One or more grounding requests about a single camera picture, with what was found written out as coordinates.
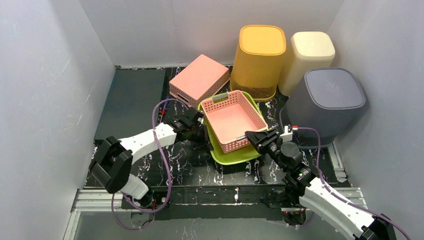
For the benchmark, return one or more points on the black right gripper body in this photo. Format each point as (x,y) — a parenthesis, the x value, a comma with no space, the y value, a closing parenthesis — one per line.
(262,141)

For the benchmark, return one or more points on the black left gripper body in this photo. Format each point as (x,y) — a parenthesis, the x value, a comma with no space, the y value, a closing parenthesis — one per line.
(197,129)

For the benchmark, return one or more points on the pink perforated basket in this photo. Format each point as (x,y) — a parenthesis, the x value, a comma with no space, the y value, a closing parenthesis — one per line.
(230,115)
(200,80)

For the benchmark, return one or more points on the grey slatted waste bin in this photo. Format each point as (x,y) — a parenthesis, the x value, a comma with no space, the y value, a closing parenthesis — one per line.
(322,105)

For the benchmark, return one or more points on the orange slatted waste bin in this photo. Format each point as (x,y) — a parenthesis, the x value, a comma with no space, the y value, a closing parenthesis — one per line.
(258,61)

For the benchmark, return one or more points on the cream bin liner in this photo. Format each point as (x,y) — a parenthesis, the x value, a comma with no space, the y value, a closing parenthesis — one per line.
(306,50)

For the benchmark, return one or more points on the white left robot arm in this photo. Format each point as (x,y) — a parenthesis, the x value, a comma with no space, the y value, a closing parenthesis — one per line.
(112,161)

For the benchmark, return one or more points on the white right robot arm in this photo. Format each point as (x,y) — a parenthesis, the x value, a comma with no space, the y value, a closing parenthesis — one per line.
(305,186)

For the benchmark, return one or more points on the blue red screwdriver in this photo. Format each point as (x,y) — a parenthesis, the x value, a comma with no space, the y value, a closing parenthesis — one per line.
(164,107)

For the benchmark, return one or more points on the dark grey flat box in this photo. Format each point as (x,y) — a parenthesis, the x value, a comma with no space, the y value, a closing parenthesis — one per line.
(130,101)

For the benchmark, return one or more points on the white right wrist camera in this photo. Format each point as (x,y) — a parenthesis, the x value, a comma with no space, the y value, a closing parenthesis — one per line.
(288,131)

